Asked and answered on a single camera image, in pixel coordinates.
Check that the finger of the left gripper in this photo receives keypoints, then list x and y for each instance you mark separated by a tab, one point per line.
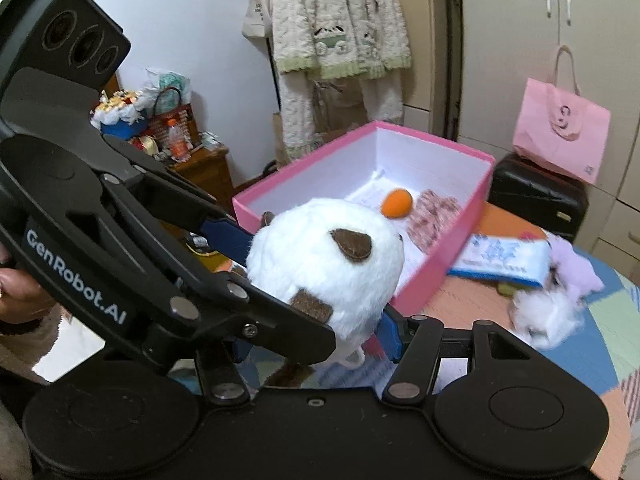
230	307
170	198

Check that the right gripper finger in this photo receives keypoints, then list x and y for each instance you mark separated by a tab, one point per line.
413	345

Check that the white panda plush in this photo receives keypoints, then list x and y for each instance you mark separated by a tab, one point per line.
335	260

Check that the pink floral cloth pouch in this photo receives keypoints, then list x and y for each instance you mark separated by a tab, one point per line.
431	218

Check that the blue wet wipes pack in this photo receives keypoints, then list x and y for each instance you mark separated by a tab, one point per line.
504	259

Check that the orange makeup sponge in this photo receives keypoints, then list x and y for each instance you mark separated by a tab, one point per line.
397	204

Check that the green makeup sponge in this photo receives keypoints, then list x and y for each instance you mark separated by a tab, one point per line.
506	289

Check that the person left hand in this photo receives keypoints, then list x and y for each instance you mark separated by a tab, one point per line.
23	300

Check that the wooden side cabinet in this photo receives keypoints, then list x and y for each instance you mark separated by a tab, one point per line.
209	170

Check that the orange drink bottle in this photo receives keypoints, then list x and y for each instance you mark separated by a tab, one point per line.
178	143

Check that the woven red basket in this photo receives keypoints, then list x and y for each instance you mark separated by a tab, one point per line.
183	115

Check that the blue bowl with flowers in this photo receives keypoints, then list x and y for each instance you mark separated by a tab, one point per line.
124	114

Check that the paper sheet in box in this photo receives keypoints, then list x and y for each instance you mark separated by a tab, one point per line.
372	193

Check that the pink storage box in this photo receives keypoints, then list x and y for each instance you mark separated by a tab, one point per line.
364	166

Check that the purple plush toy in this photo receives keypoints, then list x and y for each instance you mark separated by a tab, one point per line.
573	272

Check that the canvas tote on rack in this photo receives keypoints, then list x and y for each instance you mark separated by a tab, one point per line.
257	22

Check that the black suitcase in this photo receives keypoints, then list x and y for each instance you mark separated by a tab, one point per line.
556	203

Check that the cream knitted cardigan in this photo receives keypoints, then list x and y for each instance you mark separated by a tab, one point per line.
334	39

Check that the black clothes rack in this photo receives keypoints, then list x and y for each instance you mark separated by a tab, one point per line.
273	69

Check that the pink tote bag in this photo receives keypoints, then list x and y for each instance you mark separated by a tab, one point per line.
560	130

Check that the beige wardrobe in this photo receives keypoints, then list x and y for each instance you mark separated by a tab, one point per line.
472	60

